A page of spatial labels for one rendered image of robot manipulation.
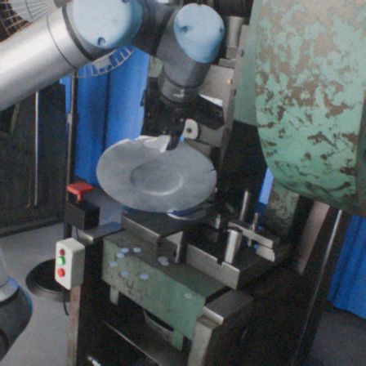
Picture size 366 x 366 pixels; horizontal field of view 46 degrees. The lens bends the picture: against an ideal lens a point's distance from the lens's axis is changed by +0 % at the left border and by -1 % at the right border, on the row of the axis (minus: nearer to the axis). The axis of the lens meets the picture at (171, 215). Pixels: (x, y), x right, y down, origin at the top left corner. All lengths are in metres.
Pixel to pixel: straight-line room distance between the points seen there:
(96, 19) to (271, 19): 0.28
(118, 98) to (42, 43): 2.61
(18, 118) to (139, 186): 1.58
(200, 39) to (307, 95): 0.18
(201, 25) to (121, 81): 2.52
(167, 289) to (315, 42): 0.74
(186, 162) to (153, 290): 0.40
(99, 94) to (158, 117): 2.55
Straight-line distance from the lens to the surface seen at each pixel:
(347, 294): 2.44
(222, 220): 1.24
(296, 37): 0.69
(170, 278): 1.14
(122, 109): 3.18
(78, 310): 1.42
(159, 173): 1.03
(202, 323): 1.04
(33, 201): 2.79
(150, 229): 1.06
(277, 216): 1.39
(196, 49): 0.66
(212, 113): 0.84
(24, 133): 2.61
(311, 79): 0.69
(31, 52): 0.60
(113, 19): 0.55
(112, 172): 1.04
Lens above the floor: 1.24
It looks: 23 degrees down
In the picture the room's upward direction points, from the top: 8 degrees clockwise
